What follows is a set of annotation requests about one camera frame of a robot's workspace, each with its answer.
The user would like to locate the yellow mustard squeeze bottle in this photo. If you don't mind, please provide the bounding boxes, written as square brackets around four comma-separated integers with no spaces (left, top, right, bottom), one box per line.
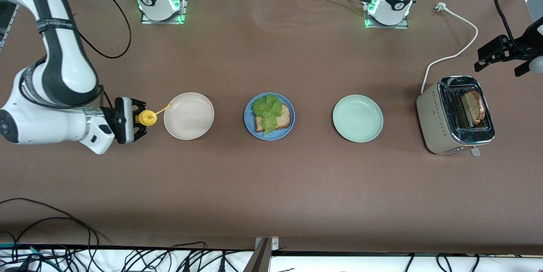
[139,102,173,127]

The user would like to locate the green lettuce leaf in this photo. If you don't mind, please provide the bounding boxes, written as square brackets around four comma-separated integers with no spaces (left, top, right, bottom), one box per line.
[252,94,283,136]

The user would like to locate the brown bread slice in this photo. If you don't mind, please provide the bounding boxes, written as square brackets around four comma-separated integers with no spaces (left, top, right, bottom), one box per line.
[460,90,484,125]
[255,103,292,133]

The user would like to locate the beige round plate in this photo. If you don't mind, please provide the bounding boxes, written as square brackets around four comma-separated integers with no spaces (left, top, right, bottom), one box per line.
[163,92,215,140]

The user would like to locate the blue round plate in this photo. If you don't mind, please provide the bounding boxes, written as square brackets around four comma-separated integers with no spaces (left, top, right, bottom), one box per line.
[244,93,296,141]

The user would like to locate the pale green round plate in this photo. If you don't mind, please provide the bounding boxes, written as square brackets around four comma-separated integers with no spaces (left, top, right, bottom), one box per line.
[333,95,384,143]

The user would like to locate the silver two-slot toaster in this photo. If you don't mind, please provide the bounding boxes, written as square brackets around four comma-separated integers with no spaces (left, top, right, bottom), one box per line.
[416,76,495,157]

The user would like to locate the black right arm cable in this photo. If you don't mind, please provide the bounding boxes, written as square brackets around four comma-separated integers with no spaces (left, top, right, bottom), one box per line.
[55,0,132,59]

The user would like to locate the white toaster power cable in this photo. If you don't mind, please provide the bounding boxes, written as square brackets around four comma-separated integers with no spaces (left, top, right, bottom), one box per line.
[421,3,479,94]

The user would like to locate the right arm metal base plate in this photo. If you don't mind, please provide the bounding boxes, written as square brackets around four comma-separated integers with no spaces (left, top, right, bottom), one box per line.
[141,0,188,24]

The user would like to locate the thin black cable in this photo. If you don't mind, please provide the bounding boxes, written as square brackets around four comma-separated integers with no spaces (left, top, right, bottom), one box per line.
[0,198,109,247]
[0,217,93,249]

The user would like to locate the metal corner bracket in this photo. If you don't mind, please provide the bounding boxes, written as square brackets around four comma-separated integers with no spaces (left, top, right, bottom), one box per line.
[255,236,280,250]

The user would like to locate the aluminium profile post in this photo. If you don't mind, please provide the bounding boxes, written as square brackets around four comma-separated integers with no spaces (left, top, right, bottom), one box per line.
[243,238,272,272]

